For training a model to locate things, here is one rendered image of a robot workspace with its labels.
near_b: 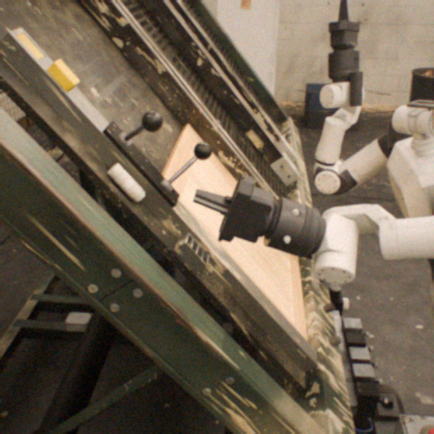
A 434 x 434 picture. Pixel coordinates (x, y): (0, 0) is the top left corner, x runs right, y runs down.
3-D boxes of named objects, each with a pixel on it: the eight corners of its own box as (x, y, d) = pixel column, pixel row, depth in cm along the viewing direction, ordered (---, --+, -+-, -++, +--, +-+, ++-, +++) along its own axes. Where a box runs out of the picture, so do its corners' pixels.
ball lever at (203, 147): (169, 197, 91) (218, 152, 93) (157, 184, 90) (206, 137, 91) (165, 195, 95) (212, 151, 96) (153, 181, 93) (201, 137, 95)
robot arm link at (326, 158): (326, 120, 146) (312, 174, 157) (318, 130, 138) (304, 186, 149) (359, 129, 143) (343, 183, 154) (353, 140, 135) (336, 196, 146)
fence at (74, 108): (304, 372, 111) (318, 366, 110) (-6, 47, 79) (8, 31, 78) (303, 357, 116) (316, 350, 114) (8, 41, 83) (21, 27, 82)
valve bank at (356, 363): (384, 459, 125) (402, 400, 113) (331, 454, 126) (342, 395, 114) (353, 329, 168) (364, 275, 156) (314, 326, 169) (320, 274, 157)
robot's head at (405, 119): (417, 132, 117) (409, 100, 113) (450, 138, 108) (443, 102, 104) (397, 145, 116) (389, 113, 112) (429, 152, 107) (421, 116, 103)
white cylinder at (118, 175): (103, 175, 86) (133, 205, 88) (115, 166, 85) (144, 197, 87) (108, 169, 88) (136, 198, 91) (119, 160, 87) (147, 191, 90)
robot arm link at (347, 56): (368, 22, 133) (367, 66, 136) (336, 27, 139) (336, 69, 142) (350, 18, 124) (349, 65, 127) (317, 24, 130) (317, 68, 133)
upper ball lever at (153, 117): (122, 155, 89) (159, 132, 79) (108, 140, 87) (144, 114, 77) (133, 143, 91) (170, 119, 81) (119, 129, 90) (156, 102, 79)
